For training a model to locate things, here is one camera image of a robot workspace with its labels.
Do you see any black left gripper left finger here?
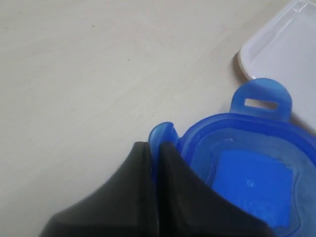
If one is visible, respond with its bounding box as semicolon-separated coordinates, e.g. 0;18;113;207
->
41;142;158;237

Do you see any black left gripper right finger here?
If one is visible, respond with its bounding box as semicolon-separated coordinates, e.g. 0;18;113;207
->
157;142;275;237

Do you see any blue plastic container lid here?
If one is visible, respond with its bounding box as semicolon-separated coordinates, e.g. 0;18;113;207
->
148;78;316;237

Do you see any white rectangular plastic tray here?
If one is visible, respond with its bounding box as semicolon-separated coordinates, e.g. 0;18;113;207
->
238;0;316;133

